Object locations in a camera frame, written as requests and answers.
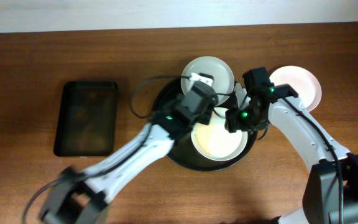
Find white plate with yellow sauce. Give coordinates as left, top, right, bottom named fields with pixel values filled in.
left=191, top=107, right=250, bottom=162

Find pinkish white plate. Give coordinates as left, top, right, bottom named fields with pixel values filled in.
left=270, top=65, right=322, bottom=111

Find white plate with red sauce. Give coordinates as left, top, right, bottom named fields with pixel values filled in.
left=182, top=56, right=235, bottom=94

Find black rectangular tray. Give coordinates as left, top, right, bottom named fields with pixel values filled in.
left=53, top=81, right=118, bottom=157

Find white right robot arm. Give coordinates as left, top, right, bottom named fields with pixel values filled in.
left=225, top=91, right=358, bottom=223

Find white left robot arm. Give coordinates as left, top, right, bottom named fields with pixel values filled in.
left=39, top=81, right=218, bottom=223

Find round black tray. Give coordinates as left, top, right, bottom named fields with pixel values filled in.
left=152, top=78, right=258, bottom=172

